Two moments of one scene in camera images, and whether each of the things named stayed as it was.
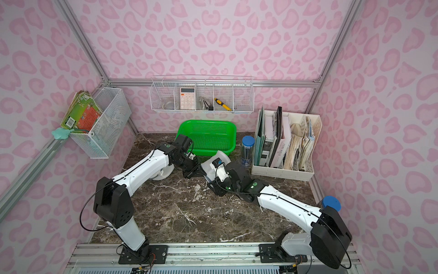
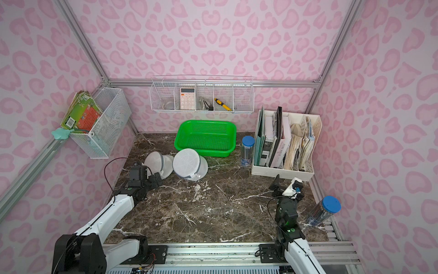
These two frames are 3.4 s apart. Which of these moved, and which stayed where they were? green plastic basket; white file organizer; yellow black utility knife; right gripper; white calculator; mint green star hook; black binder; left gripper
Moved: right gripper; left gripper
Stayed: green plastic basket; white file organizer; white calculator; mint green star hook; black binder; yellow black utility knife
